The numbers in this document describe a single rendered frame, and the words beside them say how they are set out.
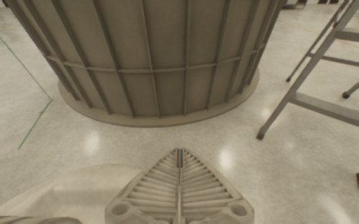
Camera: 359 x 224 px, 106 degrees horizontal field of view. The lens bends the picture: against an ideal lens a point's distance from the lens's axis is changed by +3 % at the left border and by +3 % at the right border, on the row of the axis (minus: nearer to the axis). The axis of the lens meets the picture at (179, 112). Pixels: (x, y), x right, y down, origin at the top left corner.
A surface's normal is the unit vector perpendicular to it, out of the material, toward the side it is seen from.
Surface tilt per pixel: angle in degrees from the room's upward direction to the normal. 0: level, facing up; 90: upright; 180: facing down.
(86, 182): 1
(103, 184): 1
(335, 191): 0
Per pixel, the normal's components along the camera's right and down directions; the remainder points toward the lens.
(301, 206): 0.00, -0.72
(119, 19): -0.05, 0.69
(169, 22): 0.16, 0.69
